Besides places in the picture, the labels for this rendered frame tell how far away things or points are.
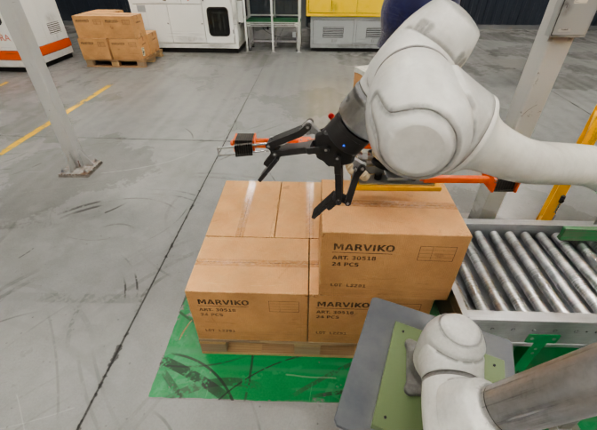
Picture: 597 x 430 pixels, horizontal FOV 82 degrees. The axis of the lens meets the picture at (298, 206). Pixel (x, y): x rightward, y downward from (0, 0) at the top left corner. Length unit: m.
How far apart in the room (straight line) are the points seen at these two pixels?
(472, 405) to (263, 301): 1.08
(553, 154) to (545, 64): 2.17
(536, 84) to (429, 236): 1.49
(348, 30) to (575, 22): 6.54
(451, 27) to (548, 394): 0.66
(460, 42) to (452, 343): 0.74
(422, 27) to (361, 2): 8.11
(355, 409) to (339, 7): 8.07
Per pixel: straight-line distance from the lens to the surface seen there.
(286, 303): 1.74
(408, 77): 0.38
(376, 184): 1.36
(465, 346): 1.03
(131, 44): 7.99
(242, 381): 2.09
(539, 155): 0.48
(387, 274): 1.59
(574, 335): 2.02
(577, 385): 0.82
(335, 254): 1.48
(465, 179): 1.27
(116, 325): 2.51
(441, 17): 0.52
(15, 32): 3.93
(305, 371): 2.09
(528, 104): 2.72
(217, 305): 1.82
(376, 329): 1.35
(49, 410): 2.37
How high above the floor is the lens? 1.85
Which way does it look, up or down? 36 degrees down
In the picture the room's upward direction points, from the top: straight up
